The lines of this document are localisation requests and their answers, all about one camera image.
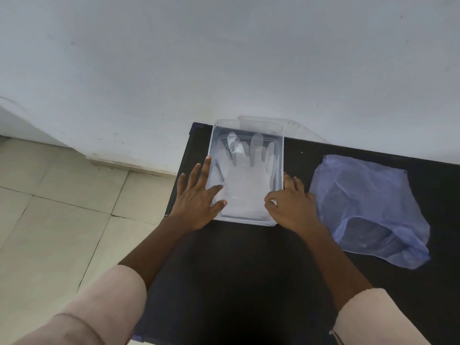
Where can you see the person's left hand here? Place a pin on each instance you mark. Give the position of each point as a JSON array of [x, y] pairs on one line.
[[194, 204]]

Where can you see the person's right hand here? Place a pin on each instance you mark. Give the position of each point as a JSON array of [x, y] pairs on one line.
[[294, 208]]

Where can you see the blue plastic bag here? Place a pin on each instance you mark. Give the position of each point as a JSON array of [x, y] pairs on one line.
[[359, 197]]

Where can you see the clear plastic container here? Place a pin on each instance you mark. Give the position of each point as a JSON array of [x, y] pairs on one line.
[[215, 134]]

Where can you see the person's right forearm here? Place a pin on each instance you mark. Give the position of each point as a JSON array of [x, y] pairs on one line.
[[334, 265]]

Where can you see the person's left forearm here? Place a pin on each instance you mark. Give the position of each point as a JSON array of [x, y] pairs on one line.
[[158, 247]]

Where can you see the clear plastic lid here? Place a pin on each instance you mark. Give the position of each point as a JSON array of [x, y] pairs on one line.
[[298, 131]]

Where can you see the blue table corner guard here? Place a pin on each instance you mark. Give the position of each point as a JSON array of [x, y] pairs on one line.
[[136, 339]]

